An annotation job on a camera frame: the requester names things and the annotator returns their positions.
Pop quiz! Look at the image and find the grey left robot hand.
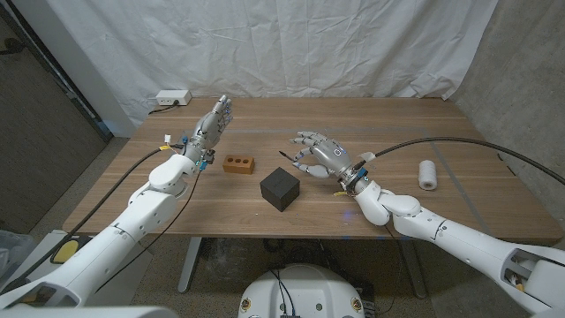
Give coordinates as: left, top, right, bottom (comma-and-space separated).
183, 94, 234, 163

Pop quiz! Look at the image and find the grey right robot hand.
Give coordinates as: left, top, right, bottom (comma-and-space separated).
289, 130, 358, 180

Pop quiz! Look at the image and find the wooden block with three holes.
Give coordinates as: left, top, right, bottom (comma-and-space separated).
222, 154, 256, 176

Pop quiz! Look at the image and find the black box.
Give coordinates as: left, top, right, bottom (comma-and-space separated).
259, 166, 301, 213

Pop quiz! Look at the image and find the white power strip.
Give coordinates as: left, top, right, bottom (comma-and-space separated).
155, 89, 192, 107

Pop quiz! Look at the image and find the long grey tape strip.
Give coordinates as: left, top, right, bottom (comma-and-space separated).
183, 127, 427, 135

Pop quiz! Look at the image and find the short grey tape strip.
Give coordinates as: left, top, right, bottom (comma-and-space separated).
423, 130, 492, 235

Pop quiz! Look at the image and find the white backdrop cloth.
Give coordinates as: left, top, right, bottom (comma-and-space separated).
46, 0, 500, 138

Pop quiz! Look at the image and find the grey table leg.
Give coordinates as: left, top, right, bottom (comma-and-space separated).
399, 240, 428, 299
177, 237, 203, 293

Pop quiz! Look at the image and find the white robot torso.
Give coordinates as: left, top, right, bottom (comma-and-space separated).
237, 263, 366, 318

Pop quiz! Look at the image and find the dark perforated partition panel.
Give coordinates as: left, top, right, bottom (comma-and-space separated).
0, 0, 114, 235

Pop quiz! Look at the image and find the yellow black foot pedal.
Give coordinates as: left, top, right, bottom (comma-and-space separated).
51, 236, 92, 265

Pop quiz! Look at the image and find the clear plastic bag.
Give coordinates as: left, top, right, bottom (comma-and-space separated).
0, 229, 36, 288

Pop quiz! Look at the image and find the black power strip cable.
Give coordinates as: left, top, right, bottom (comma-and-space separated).
147, 101, 180, 116

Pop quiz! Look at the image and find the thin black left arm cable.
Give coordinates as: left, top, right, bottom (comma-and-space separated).
93, 167, 202, 294

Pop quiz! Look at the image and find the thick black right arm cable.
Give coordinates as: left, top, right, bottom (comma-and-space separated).
373, 136, 565, 186

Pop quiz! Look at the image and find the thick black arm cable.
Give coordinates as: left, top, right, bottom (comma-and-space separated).
0, 143, 185, 297
373, 136, 565, 186

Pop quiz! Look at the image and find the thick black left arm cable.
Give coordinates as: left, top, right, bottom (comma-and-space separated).
0, 143, 185, 297

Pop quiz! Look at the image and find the thin blue torso cable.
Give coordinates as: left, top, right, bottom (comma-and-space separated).
277, 271, 296, 317

